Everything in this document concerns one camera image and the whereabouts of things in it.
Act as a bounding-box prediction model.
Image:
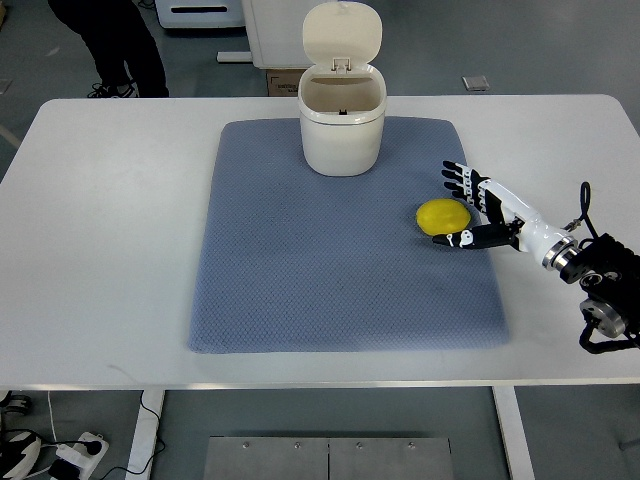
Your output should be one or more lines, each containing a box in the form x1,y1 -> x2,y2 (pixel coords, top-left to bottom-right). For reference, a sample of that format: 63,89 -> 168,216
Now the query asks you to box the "grey metal floor plate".
203,436 -> 454,479

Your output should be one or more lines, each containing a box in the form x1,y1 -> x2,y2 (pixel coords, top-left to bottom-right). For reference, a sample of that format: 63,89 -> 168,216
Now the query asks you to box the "cream trash bin open lid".
298,1 -> 387,177

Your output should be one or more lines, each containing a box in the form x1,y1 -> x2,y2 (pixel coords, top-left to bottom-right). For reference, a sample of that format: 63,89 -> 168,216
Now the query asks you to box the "white table leg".
492,386 -> 535,480
125,388 -> 165,480

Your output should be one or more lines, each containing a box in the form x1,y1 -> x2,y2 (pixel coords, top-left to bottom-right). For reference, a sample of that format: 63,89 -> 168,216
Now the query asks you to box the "white cabinet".
216,0 -> 321,70

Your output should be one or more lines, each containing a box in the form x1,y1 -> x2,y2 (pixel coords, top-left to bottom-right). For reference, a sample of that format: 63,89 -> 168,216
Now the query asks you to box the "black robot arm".
542,182 -> 639,354

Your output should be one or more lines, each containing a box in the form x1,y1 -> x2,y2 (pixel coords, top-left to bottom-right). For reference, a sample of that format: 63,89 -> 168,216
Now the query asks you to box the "black white sneaker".
1,432 -> 42,480

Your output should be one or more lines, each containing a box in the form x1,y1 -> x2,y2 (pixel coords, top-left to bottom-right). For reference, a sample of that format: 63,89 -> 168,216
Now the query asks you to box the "cardboard box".
266,69 -> 305,97

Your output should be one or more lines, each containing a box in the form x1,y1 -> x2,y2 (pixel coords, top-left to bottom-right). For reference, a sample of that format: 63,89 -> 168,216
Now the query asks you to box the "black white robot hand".
432,161 -> 578,270

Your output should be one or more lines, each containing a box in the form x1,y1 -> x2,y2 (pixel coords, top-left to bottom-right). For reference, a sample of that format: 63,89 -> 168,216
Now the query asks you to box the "blue quilted mat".
188,117 -> 509,354

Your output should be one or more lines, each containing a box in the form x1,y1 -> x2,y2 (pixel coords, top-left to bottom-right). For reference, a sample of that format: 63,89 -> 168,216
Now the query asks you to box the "grey floor socket cover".
461,75 -> 490,92

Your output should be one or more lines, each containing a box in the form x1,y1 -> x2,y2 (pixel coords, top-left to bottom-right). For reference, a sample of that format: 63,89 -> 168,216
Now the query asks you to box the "white power strip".
56,432 -> 109,472

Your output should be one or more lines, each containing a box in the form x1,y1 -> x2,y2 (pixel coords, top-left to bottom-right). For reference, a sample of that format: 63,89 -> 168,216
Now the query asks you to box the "white machine with slot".
155,0 -> 245,29

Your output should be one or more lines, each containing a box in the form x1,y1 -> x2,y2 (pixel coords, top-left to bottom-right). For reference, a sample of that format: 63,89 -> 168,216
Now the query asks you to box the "person in black trousers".
48,0 -> 169,98

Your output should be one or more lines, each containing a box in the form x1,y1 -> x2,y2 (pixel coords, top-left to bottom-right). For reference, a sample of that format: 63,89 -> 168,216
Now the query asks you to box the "black power cable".
44,390 -> 161,480

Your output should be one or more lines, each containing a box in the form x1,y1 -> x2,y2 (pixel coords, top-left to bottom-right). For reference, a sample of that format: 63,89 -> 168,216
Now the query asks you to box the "right white table leg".
492,386 -> 535,480

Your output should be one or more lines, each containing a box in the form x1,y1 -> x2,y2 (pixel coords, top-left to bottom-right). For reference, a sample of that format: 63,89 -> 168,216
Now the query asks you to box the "left white table leg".
125,388 -> 165,480

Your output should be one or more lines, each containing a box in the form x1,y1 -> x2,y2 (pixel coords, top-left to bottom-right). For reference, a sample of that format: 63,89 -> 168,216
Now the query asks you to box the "yellow lemon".
415,198 -> 471,236

